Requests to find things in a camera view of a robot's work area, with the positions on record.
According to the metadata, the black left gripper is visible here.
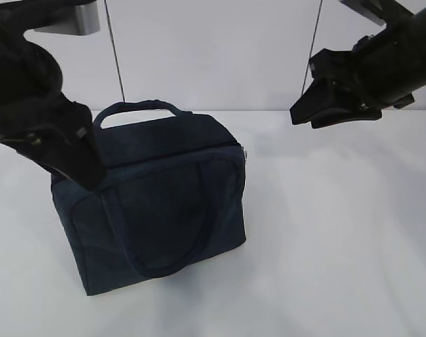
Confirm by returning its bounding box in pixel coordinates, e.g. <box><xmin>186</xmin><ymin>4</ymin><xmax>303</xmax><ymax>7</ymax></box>
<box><xmin>0</xmin><ymin>39</ymin><xmax>106</xmax><ymax>190</ymax></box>

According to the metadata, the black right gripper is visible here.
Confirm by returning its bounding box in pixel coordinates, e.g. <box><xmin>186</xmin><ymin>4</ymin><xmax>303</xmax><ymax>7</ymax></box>
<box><xmin>290</xmin><ymin>34</ymin><xmax>415</xmax><ymax>128</ymax></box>

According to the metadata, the navy blue lunch bag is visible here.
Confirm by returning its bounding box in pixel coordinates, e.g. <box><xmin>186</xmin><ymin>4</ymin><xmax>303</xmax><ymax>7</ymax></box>
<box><xmin>51</xmin><ymin>100</ymin><xmax>246</xmax><ymax>296</ymax></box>

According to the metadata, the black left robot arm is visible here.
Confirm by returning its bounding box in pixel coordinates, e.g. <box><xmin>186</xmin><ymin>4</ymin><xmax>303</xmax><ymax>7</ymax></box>
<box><xmin>0</xmin><ymin>1</ymin><xmax>106</xmax><ymax>190</ymax></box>

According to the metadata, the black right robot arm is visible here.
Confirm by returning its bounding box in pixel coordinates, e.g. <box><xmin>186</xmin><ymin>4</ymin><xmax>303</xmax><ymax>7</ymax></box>
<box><xmin>290</xmin><ymin>1</ymin><xmax>426</xmax><ymax>129</ymax></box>

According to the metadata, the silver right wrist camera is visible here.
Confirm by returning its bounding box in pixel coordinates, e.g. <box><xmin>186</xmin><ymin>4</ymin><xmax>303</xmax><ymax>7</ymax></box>
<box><xmin>338</xmin><ymin>0</ymin><xmax>419</xmax><ymax>27</ymax></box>

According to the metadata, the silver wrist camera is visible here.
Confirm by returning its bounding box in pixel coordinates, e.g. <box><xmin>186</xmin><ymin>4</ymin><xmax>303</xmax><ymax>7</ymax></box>
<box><xmin>338</xmin><ymin>0</ymin><xmax>419</xmax><ymax>27</ymax></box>
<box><xmin>33</xmin><ymin>1</ymin><xmax>100</xmax><ymax>36</ymax></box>

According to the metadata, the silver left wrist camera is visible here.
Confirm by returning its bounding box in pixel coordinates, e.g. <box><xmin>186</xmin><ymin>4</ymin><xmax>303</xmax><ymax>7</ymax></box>
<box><xmin>33</xmin><ymin>1</ymin><xmax>100</xmax><ymax>36</ymax></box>

